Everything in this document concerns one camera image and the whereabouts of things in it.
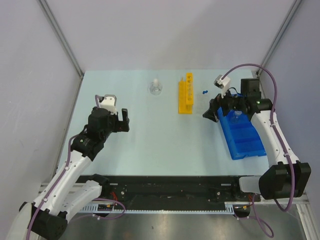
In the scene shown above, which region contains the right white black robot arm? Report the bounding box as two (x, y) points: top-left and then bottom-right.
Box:
(202, 75), (311, 201)

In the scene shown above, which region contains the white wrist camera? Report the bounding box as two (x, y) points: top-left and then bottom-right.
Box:
(213, 74), (231, 98)
(98, 94), (117, 115)

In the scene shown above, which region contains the blue plastic tray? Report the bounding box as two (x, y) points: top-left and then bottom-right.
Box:
(218, 108), (266, 160)

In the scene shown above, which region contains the white slotted cable duct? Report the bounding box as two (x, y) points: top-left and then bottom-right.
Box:
(79, 203), (250, 215)

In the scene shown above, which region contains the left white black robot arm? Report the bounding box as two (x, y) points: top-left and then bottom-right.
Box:
(19, 107), (130, 240)

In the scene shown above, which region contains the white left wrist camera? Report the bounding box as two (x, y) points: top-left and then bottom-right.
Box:
(98, 94), (117, 115)

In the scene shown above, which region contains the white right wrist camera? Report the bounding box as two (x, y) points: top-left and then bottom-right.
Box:
(213, 74), (231, 98)

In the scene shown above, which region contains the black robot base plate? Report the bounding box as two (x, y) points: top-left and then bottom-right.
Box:
(81, 175), (261, 211)

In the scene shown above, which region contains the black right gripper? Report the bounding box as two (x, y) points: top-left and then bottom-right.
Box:
(203, 84), (247, 123)

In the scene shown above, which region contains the clear plastic well plate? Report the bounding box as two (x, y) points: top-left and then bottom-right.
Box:
(194, 92), (211, 116)

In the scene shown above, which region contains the yellow test tube rack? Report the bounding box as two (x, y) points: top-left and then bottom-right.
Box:
(178, 72), (194, 115)

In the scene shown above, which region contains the glass flask with stopper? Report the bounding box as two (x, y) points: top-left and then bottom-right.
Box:
(148, 78), (163, 96)

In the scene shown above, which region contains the small glass jar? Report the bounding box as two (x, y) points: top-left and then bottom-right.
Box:
(230, 111), (242, 124)

